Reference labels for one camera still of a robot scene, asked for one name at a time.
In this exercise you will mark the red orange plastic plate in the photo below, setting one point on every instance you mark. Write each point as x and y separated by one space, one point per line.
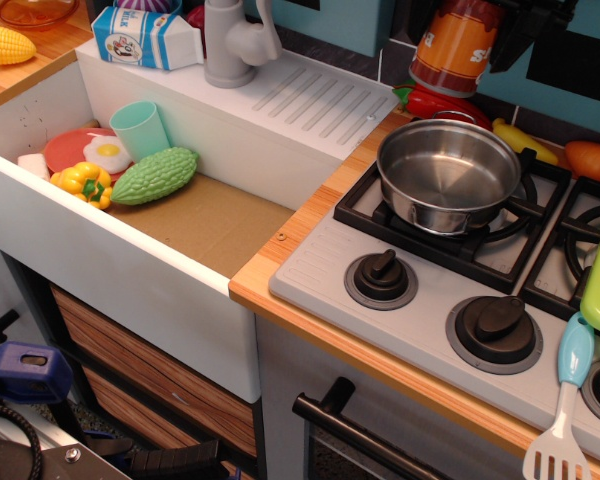
66 150

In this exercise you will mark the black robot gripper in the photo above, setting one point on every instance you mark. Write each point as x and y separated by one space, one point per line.
518 29

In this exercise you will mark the red toy chili pepper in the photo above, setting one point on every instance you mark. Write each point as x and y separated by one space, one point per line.
424 103

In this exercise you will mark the teal cabinet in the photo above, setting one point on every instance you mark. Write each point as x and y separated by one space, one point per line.
362 26
559 76

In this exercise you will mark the middle black stove knob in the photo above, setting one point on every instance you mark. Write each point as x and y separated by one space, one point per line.
495 334

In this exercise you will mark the black burner grate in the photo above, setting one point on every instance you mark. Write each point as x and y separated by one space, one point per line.
494 255
555 283

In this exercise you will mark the green toy bitter gourd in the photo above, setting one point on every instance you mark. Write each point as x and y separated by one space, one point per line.
155 176

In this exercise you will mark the teal left cabinet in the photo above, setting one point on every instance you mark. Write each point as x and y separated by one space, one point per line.
362 26

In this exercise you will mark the yellow toy corn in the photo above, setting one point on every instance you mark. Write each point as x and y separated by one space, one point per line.
15 47

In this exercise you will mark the stainless steel pot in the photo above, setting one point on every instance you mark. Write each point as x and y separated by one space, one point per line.
446 177

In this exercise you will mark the orange brown toy can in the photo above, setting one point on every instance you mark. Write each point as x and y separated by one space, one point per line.
453 53

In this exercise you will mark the white toy block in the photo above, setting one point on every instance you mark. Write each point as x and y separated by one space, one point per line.
35 163

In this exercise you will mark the toy fried egg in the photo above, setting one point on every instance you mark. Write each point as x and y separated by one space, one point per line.
108 153

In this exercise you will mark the black oven door handle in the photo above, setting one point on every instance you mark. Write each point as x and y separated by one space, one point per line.
326 414

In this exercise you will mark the mint green plastic cup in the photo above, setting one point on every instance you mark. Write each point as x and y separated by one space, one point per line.
139 127

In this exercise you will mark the grey toy stove top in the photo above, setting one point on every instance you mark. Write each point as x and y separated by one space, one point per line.
312 278

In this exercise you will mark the white toy sink basin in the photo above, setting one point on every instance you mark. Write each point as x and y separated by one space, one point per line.
162 269

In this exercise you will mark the blue white milk carton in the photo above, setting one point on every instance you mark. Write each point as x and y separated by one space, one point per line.
147 39

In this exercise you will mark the left black stove knob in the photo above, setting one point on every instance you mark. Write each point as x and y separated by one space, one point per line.
381 281

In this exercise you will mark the yellow toy bell pepper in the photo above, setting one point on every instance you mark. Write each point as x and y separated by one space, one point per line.
87 182

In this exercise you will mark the grey toy faucet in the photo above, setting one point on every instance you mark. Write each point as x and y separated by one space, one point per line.
234 46

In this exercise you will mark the teal right cabinet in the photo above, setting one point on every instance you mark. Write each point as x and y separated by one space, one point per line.
559 76

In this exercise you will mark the orange toy carrot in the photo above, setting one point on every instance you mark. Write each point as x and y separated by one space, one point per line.
584 158

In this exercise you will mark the blue white toy spatula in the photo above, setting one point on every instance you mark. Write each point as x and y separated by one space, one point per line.
555 454

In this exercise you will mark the blue plastic clamp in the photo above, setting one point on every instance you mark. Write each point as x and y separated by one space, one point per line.
33 374

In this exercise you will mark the black right burner grate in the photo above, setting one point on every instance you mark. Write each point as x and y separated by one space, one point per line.
555 283

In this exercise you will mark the orange transparent bowl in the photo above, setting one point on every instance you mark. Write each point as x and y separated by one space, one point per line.
36 15

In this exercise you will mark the black left burner grate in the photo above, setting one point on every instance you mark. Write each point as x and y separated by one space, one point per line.
494 255

